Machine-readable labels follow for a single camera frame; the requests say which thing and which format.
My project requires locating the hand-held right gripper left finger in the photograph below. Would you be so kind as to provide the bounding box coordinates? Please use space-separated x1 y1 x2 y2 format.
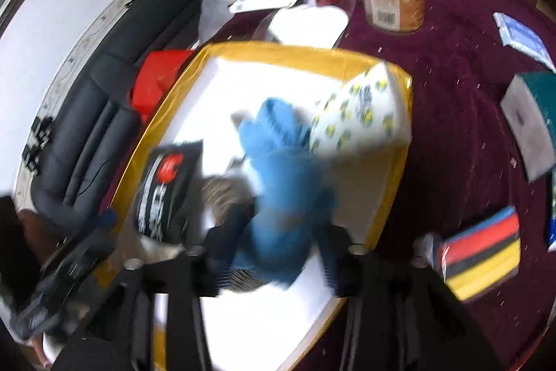
56 201 257 371

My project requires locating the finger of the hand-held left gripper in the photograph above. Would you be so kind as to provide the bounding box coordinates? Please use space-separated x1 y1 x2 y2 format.
39 208 120 280

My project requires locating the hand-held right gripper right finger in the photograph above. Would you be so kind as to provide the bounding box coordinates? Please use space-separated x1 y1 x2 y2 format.
315 219 483 371

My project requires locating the blue knitted cloth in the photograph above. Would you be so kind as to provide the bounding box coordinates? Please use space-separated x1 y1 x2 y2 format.
237 97 337 289

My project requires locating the red black yellow striped sponge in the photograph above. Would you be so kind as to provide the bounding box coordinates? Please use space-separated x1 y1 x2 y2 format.
439 206 522 302

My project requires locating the gold rimmed white tray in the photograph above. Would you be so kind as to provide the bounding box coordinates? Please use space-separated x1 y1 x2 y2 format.
102 41 413 371

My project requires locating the blue white plastic tissue bag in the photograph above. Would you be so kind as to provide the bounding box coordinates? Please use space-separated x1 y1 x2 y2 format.
546 180 556 253

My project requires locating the camouflage cloth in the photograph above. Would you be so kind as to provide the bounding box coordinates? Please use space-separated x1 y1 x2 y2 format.
202 175 257 224

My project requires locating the black packet with red print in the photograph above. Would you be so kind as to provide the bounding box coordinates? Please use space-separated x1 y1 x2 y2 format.
130 140 205 245

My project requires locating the red bag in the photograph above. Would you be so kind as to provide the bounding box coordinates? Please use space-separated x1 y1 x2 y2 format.
129 49 198 124

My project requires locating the black padded sofa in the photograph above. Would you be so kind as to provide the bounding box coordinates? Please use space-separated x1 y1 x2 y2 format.
26 0 244 233

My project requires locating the clear plastic bag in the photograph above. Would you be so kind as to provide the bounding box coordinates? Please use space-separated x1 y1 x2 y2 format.
197 0 255 43

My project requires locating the small white flat box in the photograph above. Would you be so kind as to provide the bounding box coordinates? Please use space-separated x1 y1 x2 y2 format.
229 0 300 14

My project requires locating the teal box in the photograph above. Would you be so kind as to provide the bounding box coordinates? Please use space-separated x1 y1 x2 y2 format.
499 71 556 183

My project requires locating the blue and white packet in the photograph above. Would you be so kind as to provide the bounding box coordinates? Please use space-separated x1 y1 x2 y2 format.
493 11 556 72

